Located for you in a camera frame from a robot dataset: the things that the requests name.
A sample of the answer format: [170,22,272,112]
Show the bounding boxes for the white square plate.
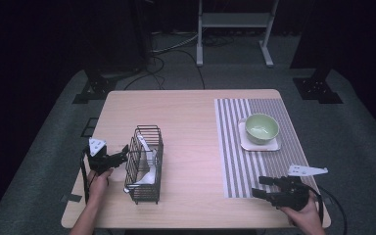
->
[237,117,282,153]

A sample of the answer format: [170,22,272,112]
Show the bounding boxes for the black wire basket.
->
[123,124,165,206]

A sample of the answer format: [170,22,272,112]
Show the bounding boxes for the grey striped placemat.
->
[213,97,319,200]

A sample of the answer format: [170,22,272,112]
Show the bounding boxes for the black stand base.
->
[292,65,344,105]
[71,68,119,105]

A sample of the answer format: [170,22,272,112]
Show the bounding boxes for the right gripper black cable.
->
[315,184,349,235]

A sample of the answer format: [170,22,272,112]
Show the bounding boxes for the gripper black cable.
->
[79,147,92,204]
[315,184,349,235]

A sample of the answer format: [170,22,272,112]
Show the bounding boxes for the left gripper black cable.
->
[79,147,92,204]

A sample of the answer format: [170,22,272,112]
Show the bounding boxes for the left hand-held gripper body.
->
[87,136,122,175]

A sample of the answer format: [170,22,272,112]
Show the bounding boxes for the person's right hand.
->
[279,191,326,233]

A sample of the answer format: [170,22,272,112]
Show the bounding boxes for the black floor cables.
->
[122,31,208,91]

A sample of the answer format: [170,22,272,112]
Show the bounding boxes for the white ceramic spoon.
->
[136,132,155,167]
[123,161,159,194]

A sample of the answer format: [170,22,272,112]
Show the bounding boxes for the green ceramic bowl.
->
[244,113,280,146]

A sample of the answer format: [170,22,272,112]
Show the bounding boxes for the white metal stand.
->
[196,0,280,69]

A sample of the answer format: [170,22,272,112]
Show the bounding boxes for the person's left hand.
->
[86,168,115,204]

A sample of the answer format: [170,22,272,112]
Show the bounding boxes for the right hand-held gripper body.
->
[273,164,329,212]

